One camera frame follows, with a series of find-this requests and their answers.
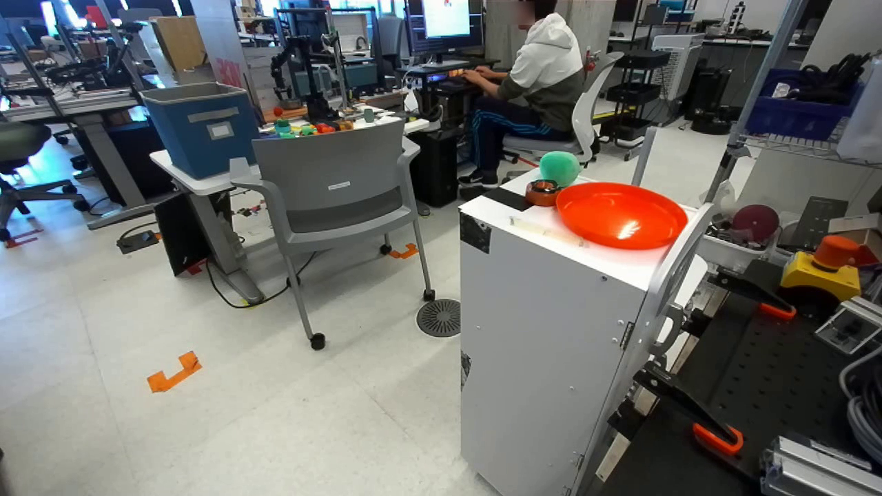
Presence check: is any black office chair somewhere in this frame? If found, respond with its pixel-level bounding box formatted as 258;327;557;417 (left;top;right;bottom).
0;120;94;247

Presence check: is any small orange floor tape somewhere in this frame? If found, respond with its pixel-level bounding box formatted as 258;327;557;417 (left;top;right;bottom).
384;241;422;266

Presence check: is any grey desk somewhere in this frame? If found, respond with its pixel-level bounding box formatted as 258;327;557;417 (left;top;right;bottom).
0;87;176;233

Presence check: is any grey metal plate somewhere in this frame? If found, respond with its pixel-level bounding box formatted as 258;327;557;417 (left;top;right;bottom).
793;193;852;255

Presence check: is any blue storage bin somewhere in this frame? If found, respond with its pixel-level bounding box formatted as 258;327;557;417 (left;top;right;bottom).
137;80;262;183

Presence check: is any aluminium extrusion bar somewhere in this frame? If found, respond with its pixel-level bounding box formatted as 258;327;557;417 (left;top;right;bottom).
758;437;882;496

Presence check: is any black clamp orange handle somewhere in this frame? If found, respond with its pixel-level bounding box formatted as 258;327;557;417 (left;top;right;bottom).
632;362;749;464
705;266;798;327

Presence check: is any seated person in white hoodie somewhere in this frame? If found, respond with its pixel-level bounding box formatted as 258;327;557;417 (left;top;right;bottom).
447;0;589;187

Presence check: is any blue plastic crate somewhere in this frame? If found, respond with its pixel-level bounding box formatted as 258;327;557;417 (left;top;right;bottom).
745;65;871;145

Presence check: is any black computer tower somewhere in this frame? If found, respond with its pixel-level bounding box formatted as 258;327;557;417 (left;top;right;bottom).
407;121;465;209

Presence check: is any dark red bowl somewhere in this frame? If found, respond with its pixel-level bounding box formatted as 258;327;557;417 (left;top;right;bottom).
725;201;783;252

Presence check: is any white electrical box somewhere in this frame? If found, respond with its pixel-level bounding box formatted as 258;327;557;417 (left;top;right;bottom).
814;296;882;358

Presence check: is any green round plush toy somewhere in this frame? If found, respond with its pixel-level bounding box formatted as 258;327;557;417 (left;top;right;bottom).
538;149;585;190

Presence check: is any black stand on table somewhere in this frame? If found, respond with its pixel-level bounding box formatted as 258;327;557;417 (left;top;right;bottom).
269;8;353;121

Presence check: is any colourful toy pile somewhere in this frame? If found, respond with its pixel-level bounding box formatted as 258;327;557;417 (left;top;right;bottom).
265;102;407;145

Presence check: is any black utility cart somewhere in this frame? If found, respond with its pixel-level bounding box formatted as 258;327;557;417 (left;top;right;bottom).
603;50;672;149

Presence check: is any computer monitor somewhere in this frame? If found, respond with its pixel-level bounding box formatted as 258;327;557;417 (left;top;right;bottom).
415;0;477;44

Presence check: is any black square side patch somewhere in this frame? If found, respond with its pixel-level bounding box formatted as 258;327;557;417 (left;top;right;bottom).
457;214;494;258

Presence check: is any orange plastic bowl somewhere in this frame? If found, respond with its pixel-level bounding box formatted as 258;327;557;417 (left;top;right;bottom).
554;180;692;255

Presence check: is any cardboard box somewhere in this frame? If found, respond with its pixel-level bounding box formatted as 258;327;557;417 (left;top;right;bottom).
148;15;210;79

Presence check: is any black tape patch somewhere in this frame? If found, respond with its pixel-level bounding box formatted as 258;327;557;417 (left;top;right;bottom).
480;186;535;214

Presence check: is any orange bracket floor tape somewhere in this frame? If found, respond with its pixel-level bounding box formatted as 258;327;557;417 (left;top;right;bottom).
142;347;203;397

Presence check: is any white office chair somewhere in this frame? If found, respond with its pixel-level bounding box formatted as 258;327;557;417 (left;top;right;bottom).
498;50;628;169

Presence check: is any black box under table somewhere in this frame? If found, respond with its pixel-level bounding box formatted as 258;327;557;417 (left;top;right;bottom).
151;190;214;278

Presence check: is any grey cable bundle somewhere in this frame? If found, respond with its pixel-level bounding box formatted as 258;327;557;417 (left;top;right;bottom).
836;343;882;467

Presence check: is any grey metal pole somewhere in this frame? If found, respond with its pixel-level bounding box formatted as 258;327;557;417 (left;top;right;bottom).
628;124;662;190

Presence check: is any yellow emergency stop button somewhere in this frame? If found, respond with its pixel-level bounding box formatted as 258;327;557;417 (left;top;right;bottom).
778;233;880;303

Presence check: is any grey chair with casters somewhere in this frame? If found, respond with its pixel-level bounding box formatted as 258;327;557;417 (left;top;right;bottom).
229;120;439;353

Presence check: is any black power adapter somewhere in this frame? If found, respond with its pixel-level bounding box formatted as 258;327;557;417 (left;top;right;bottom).
112;226;162;258

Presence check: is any white toy kitchen cabinet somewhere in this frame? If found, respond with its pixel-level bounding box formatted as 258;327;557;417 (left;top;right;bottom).
457;167;727;496

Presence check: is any slanted aluminium frame post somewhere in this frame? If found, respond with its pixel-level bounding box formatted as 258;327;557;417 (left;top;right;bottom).
699;0;809;204

